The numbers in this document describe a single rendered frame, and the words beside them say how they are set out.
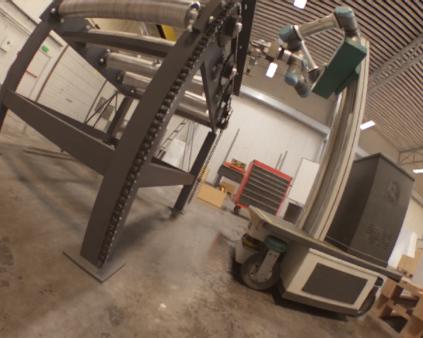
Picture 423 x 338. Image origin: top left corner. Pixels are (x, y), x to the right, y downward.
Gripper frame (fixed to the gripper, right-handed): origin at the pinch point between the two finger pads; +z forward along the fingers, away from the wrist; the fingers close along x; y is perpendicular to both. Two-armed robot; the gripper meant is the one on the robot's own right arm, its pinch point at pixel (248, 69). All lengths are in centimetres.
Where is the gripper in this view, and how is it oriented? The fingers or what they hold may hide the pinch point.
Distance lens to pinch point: 152.4
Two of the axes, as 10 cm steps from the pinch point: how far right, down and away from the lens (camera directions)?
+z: -4.2, 9.1, -0.4
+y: 9.1, 4.2, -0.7
